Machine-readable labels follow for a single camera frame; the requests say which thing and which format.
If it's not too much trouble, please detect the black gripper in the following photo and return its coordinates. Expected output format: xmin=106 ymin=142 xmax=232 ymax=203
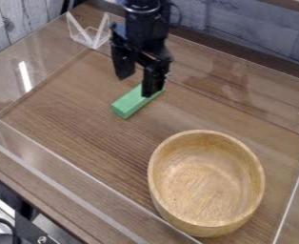
xmin=109 ymin=12 xmax=173 ymax=98

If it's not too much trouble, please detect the green rectangular block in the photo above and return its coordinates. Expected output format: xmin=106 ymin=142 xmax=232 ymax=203
xmin=110 ymin=85 xmax=165 ymax=119

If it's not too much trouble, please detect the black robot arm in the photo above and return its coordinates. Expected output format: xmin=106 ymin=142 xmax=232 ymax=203
xmin=109 ymin=0 xmax=176 ymax=98

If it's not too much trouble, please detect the wooden bowl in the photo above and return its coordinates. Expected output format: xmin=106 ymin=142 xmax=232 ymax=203
xmin=148 ymin=130 xmax=265 ymax=237

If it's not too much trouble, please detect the clear acrylic corner bracket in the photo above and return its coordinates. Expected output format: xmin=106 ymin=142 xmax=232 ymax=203
xmin=66 ymin=12 xmax=110 ymax=50

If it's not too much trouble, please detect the clear acrylic enclosure wall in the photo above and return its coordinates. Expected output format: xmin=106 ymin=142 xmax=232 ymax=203
xmin=0 ymin=19 xmax=299 ymax=244

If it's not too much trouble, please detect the black metal table bracket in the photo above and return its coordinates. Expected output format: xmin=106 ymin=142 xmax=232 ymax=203
xmin=14 ymin=213 xmax=50 ymax=244

